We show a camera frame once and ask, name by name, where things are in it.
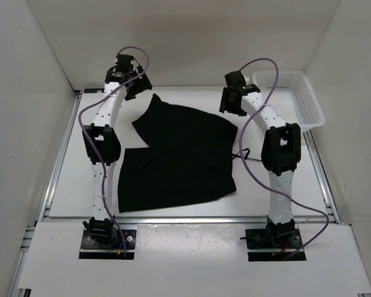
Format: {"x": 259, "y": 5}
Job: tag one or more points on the right aluminium side rail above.
{"x": 334, "y": 263}

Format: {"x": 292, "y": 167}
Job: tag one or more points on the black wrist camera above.
{"x": 235, "y": 80}
{"x": 124, "y": 63}

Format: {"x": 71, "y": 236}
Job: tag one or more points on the white perforated plastic basket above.
{"x": 293, "y": 99}

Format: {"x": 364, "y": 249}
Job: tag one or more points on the left aluminium side rail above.
{"x": 45, "y": 201}

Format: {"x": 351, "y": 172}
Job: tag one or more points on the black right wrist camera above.
{"x": 235, "y": 80}

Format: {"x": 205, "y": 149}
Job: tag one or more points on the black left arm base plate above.
{"x": 111, "y": 250}

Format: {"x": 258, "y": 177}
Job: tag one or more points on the black shorts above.
{"x": 187, "y": 159}

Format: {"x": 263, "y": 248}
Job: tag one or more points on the aluminium table edge rail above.
{"x": 186, "y": 220}

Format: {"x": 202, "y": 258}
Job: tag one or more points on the aluminium side rail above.
{"x": 45, "y": 201}
{"x": 334, "y": 263}

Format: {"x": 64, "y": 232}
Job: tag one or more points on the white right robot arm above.
{"x": 281, "y": 152}

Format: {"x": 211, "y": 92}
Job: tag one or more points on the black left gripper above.
{"x": 143, "y": 85}

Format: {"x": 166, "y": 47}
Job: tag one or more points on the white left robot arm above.
{"x": 104, "y": 148}

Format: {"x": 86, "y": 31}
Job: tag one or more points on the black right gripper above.
{"x": 224, "y": 101}

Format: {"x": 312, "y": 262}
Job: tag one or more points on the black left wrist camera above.
{"x": 124, "y": 63}

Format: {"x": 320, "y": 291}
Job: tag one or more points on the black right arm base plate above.
{"x": 260, "y": 248}

